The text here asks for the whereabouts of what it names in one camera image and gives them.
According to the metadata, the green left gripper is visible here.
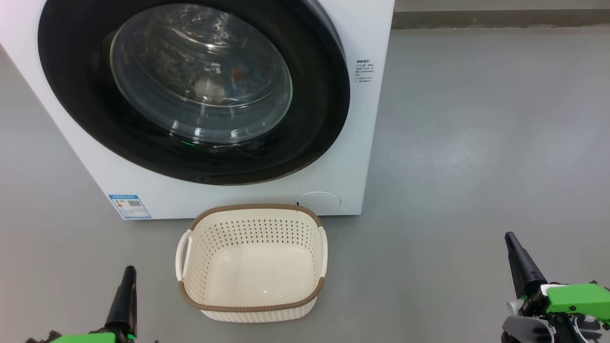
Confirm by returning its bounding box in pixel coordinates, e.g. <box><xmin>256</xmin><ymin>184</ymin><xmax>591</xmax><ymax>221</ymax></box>
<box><xmin>26</xmin><ymin>265</ymin><xmax>139</xmax><ymax>343</ymax></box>

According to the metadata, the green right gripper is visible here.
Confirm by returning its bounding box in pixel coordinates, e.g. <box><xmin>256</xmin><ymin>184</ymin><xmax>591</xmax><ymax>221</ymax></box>
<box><xmin>501</xmin><ymin>231</ymin><xmax>610</xmax><ymax>343</ymax></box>

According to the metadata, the black round glass washer door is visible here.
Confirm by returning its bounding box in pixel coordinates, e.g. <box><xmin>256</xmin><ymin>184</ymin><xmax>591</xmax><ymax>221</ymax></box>
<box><xmin>37</xmin><ymin>0</ymin><xmax>351</xmax><ymax>185</ymax></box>

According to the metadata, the cream perforated laundry basket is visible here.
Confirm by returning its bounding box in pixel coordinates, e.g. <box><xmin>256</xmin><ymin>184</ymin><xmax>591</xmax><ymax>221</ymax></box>
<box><xmin>175</xmin><ymin>203</ymin><xmax>328</xmax><ymax>323</ymax></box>

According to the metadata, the white front-load washing machine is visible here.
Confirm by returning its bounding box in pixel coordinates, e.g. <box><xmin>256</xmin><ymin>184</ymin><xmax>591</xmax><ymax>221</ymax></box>
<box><xmin>0</xmin><ymin>0</ymin><xmax>395</xmax><ymax>221</ymax></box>

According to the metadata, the blue energy label sticker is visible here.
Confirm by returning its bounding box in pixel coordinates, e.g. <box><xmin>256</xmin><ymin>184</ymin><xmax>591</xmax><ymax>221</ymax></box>
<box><xmin>108</xmin><ymin>194</ymin><xmax>152</xmax><ymax>220</ymax></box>

